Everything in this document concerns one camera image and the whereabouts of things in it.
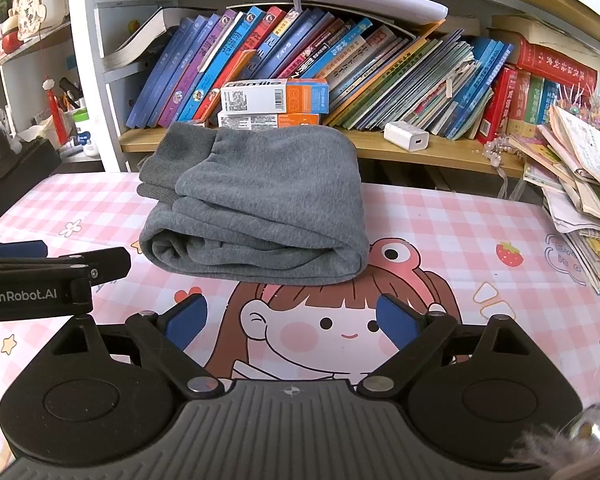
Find white lotion bottle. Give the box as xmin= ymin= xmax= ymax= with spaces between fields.
xmin=72 ymin=108 xmax=102 ymax=157

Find row of colourful books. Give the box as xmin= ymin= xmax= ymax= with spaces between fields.
xmin=102 ymin=5 xmax=600 ymax=143

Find white charger plug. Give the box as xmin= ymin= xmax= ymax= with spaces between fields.
xmin=384 ymin=121 xmax=430 ymax=153

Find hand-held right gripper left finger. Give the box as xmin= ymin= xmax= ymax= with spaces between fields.
xmin=50 ymin=295 xmax=227 ymax=402

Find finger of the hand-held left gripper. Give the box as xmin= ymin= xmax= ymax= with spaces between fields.
xmin=0 ymin=241 xmax=48 ymax=259
xmin=0 ymin=247 xmax=132 ymax=290

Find pink checked cartoon table mat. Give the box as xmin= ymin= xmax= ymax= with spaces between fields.
xmin=0 ymin=170 xmax=600 ymax=411

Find grey sweatpants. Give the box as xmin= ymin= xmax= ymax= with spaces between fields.
xmin=136 ymin=122 xmax=371 ymax=285

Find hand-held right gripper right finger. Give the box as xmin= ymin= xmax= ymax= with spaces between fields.
xmin=357 ymin=294 xmax=537 ymax=397

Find red tassel ornament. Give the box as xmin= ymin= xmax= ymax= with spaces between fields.
xmin=42 ymin=77 xmax=70 ymax=146

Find clear bead string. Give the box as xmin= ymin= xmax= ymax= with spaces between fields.
xmin=482 ymin=136 xmax=522 ymax=198

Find white shelf frame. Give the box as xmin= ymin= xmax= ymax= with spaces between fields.
xmin=66 ymin=0 xmax=131 ymax=173

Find orange and white carton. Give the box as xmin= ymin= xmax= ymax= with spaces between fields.
xmin=221 ymin=79 xmax=330 ymax=115
xmin=217 ymin=111 xmax=322 ymax=130

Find stack of worn booklets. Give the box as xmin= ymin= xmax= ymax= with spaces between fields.
xmin=509 ymin=105 xmax=600 ymax=302

